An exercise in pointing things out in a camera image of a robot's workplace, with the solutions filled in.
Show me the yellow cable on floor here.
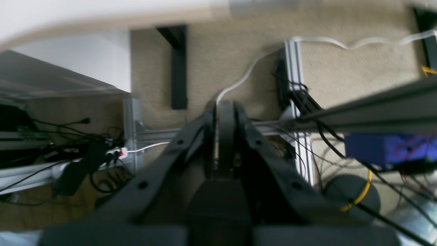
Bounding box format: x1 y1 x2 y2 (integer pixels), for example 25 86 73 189
340 169 372 211

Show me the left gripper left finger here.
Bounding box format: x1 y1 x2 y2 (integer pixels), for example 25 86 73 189
91 105 216 222

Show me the aluminium frame rail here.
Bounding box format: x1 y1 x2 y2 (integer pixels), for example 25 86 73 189
284 38 315 186

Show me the blue box on floor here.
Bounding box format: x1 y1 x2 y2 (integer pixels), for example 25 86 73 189
344 133 437 170

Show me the white cable on floor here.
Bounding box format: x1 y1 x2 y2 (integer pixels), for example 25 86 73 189
216 29 437 105

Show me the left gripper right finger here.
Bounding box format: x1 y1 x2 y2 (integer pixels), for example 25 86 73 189
234 103 342 224

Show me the white power strip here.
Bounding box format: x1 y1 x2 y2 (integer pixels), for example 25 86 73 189
51 147 129 179

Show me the black table leg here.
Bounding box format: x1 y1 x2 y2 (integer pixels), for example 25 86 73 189
156 25 188 110

